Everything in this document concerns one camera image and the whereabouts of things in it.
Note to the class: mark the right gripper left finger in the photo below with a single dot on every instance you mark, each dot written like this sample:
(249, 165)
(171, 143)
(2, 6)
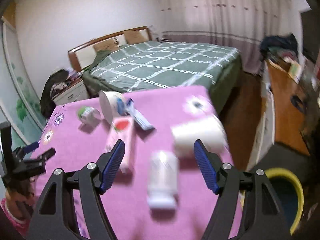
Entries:
(70, 205)

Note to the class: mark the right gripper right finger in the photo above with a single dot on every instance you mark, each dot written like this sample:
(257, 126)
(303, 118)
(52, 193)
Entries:
(223, 179)

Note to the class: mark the small green white jar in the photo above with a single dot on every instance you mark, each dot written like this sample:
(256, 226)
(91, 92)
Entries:
(88, 115)

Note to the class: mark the white paper cup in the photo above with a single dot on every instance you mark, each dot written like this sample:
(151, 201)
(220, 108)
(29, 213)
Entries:
(208, 129)

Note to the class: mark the white round bowl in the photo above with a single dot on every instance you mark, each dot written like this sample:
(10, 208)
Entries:
(112, 105)

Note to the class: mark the white pill bottle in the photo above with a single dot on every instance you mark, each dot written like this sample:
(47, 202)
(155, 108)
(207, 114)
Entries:
(163, 181)

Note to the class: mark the blue white toothpaste tube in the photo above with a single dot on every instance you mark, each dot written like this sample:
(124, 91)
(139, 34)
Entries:
(139, 118)

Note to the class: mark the yellow rim trash bin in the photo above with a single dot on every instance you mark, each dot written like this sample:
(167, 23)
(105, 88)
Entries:
(287, 197)

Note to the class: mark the left hand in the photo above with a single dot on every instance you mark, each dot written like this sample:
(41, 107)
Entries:
(19, 205)

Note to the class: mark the wardrobe with painted door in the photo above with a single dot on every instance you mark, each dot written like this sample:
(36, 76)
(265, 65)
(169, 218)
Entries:
(20, 104)

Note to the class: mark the dark clothes on nightstand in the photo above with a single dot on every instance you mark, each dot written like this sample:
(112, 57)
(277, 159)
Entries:
(53, 86)

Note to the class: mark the white nightstand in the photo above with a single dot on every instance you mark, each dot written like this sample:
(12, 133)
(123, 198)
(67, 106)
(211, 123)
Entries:
(75, 92)

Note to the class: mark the wooden desk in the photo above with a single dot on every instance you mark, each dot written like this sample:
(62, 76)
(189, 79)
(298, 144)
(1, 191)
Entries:
(278, 141)

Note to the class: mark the pink floral tablecloth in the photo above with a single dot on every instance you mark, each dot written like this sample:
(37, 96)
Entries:
(126, 202)

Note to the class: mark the wooden headboard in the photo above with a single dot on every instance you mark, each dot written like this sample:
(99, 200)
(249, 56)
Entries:
(83, 55)

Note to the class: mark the bed with green quilt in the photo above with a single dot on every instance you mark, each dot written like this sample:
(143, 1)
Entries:
(153, 65)

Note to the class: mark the dark clothes pile on desk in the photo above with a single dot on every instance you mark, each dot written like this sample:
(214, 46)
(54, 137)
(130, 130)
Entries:
(288, 42)

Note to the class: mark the pink white curtain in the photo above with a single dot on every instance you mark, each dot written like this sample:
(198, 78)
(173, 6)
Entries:
(241, 24)

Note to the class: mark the black television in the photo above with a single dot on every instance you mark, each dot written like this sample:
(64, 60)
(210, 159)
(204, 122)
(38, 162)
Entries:
(311, 33)

